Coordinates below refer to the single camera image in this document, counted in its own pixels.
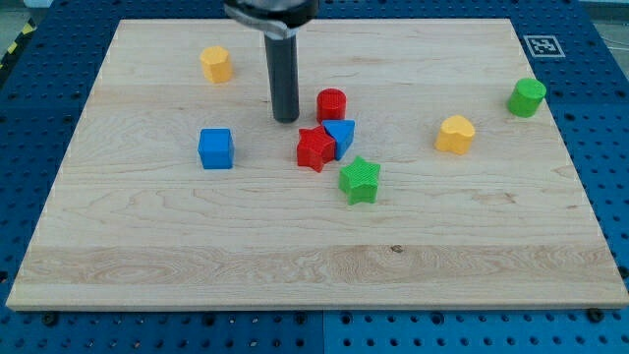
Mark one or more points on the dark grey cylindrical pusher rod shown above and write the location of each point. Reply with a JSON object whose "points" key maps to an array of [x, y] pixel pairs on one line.
{"points": [[282, 68]]}

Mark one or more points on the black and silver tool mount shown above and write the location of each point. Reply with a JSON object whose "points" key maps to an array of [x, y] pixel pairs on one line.
{"points": [[277, 19]]}

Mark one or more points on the yellow hexagon block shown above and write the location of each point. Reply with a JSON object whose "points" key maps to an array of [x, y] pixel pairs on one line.
{"points": [[216, 64]]}

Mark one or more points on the blue cube block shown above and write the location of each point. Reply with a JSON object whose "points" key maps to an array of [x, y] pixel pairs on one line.
{"points": [[216, 148]]}

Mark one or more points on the red cylinder block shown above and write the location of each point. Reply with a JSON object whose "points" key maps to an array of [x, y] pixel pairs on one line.
{"points": [[330, 105]]}

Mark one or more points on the blue triangle block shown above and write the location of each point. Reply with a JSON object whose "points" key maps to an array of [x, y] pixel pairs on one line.
{"points": [[342, 131]]}

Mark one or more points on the red star block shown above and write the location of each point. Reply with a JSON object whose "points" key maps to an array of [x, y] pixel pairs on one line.
{"points": [[315, 148]]}

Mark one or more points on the green star block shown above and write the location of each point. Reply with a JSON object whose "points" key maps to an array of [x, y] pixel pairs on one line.
{"points": [[359, 181]]}

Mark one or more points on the light wooden board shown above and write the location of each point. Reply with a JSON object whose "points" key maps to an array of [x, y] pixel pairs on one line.
{"points": [[135, 223]]}

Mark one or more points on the yellow heart block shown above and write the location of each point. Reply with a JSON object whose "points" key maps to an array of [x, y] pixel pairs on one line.
{"points": [[455, 134]]}

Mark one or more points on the green cylinder block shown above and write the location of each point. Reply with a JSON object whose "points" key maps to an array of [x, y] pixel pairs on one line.
{"points": [[526, 97]]}

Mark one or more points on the white fiducial marker tag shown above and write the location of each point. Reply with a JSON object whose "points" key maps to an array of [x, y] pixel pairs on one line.
{"points": [[543, 46]]}

